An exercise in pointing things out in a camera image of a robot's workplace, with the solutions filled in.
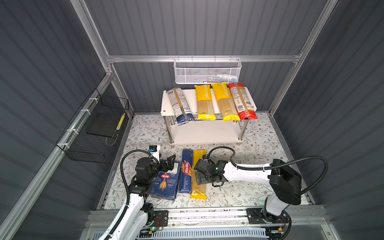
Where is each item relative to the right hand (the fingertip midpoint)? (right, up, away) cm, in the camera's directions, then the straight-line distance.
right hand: (204, 179), depth 84 cm
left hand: (-21, +14, -3) cm, 25 cm away
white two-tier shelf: (-2, +26, +17) cm, 32 cm away
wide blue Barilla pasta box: (-22, -1, -6) cm, 22 cm away
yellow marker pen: (-45, +30, -9) cm, 55 cm away
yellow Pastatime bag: (-3, -6, -4) cm, 8 cm away
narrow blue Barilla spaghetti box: (-11, -1, -3) cm, 11 cm away
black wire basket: (-56, +25, -12) cm, 62 cm away
